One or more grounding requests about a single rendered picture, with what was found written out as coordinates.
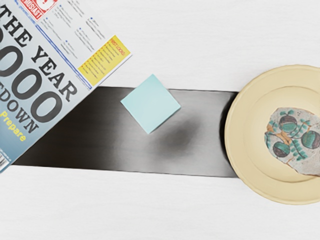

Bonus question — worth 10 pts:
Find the grey printed magazine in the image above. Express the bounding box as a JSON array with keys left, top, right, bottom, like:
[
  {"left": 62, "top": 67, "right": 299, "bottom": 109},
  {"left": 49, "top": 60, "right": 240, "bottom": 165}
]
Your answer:
[{"left": 0, "top": 0, "right": 134, "bottom": 174}]

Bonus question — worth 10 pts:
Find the cream plate with painted centre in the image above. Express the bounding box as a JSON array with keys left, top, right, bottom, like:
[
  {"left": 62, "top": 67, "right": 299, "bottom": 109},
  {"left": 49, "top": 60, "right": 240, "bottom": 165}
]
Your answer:
[{"left": 224, "top": 64, "right": 320, "bottom": 206}]

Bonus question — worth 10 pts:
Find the light blue square block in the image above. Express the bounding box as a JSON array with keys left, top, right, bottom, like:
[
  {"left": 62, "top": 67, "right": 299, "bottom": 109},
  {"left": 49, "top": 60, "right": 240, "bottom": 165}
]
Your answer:
[{"left": 120, "top": 73, "right": 182, "bottom": 135}]

